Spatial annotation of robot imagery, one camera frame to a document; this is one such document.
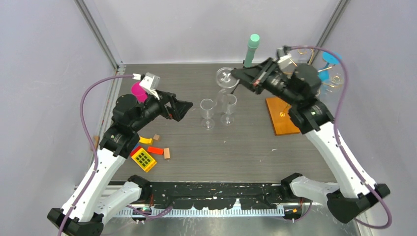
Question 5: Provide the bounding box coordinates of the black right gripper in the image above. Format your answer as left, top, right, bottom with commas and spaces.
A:
230, 57, 300, 106

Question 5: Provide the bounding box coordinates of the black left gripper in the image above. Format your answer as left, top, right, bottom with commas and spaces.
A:
131, 88, 192, 132

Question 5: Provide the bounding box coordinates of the wooden block off table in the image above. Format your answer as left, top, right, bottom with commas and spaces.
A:
93, 136, 100, 150

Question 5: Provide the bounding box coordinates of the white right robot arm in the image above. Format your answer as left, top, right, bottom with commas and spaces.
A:
230, 58, 390, 223

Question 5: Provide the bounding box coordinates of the orange flat block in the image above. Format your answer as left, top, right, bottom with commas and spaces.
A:
147, 146, 164, 155

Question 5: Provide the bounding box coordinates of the yellow green window block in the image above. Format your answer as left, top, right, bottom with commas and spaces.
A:
131, 148, 157, 173

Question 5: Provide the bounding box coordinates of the gold wire glass rack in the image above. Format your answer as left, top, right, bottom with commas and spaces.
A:
282, 48, 345, 112

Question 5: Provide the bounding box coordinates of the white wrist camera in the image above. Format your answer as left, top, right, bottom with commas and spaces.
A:
133, 72, 161, 100
276, 46, 297, 70

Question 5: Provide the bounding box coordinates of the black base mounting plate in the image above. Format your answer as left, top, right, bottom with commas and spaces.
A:
130, 181, 313, 211

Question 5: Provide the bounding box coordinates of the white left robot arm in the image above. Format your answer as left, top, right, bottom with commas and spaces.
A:
47, 91, 193, 236

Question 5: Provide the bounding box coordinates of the pink plastic wine glass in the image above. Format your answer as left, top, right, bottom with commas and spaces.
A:
130, 82, 148, 103

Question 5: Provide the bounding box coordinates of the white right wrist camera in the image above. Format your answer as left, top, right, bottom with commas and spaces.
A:
276, 46, 297, 70

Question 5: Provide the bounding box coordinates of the mint green microphone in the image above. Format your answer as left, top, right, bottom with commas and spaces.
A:
243, 34, 260, 67

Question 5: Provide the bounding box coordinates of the clear wine glass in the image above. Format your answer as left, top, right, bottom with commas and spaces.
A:
215, 67, 239, 107
220, 94, 237, 125
200, 98, 215, 130
319, 73, 345, 99

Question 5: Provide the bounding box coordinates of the clear wine glass on rack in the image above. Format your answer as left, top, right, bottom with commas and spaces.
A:
319, 73, 345, 99

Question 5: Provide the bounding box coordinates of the blue plastic wine glass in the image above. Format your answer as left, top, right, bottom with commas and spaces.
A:
318, 52, 340, 82

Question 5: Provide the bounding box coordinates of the yellow curved block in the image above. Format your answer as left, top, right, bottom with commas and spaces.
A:
139, 136, 153, 145

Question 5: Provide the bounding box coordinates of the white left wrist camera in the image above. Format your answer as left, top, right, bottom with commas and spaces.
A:
133, 72, 161, 100

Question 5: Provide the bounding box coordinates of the slotted cable duct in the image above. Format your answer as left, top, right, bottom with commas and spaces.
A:
114, 206, 285, 218

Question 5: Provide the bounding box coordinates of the red flat block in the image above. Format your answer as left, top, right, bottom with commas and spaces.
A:
129, 145, 142, 157

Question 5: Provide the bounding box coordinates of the tan wooden block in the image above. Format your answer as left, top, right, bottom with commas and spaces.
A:
164, 148, 171, 160

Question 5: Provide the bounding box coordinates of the orange wooden rack base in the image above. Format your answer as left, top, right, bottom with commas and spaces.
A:
266, 97, 300, 136

